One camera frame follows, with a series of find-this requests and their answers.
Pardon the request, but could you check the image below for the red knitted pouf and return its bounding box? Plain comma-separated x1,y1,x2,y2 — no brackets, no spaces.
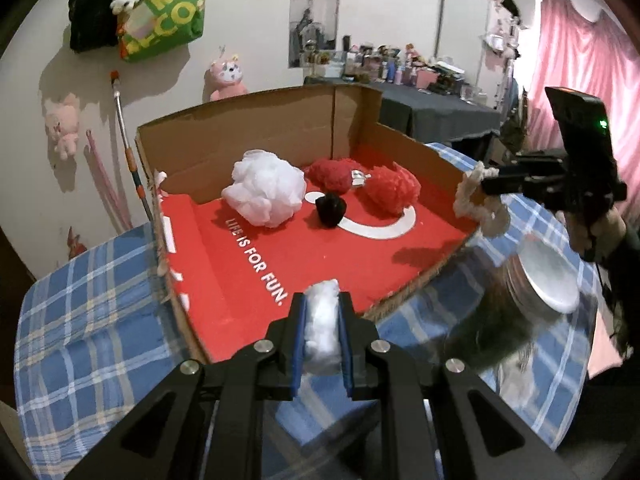
305,157,362,195

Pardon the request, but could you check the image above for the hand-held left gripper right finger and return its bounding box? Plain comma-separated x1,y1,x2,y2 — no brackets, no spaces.
337,292,576,480

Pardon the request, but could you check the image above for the cream lace scrunchie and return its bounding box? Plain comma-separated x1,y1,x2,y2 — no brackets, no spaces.
452,161,512,238

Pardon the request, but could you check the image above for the orange-red mesh bath loofah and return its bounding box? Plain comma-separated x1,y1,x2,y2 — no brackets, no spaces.
361,164,422,220

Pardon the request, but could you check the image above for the white fluffy cotton piece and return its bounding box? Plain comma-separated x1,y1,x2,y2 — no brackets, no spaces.
302,279,346,375

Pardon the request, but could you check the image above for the white mesh bath loofah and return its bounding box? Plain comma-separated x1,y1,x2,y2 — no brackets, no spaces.
221,149,307,228

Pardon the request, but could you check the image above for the white wardrobe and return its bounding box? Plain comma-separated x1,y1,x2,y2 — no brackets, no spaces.
434,0,521,111

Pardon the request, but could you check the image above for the cardboard box red inside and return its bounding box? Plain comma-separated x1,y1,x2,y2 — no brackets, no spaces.
135,84,481,365

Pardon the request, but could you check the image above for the person's right hand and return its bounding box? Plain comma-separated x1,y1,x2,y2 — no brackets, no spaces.
562,205,628,263

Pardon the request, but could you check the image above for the blue plaid blanket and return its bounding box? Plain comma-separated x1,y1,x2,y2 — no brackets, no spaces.
14,142,601,480

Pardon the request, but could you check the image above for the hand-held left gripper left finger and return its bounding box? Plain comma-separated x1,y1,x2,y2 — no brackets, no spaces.
65,292,307,480

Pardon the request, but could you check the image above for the row of cosmetic bottles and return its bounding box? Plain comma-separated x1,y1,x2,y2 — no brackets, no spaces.
305,35,488,106

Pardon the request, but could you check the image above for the pink bear plush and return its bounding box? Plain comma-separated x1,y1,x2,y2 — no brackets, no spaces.
205,55,249,102

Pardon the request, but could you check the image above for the large glass jar metal lid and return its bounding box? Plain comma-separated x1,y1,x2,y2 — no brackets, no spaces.
442,240,583,376

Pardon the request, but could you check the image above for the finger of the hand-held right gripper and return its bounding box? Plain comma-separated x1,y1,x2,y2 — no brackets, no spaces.
481,172,530,197
501,155,531,176

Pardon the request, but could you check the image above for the black plush hair tie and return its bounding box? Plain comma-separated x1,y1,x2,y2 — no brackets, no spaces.
315,192,347,227

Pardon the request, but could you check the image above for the pink curtain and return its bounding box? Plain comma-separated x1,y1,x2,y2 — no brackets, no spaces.
510,0,640,181

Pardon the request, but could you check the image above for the dark cloth-covered table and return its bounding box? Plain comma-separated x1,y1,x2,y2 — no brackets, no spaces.
304,77,503,146

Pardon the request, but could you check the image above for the black bag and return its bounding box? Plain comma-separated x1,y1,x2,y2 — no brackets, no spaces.
69,0,126,53

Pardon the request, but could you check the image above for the mop handle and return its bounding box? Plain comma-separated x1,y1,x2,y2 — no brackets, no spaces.
110,71,153,223

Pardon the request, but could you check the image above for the pink pig plush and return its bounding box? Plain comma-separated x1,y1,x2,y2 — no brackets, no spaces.
44,92,82,161

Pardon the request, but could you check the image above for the green tote bag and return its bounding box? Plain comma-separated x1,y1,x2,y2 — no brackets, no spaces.
116,0,207,63

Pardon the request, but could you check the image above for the arched wall mirror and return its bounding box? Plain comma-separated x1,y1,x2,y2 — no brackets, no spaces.
289,0,343,68

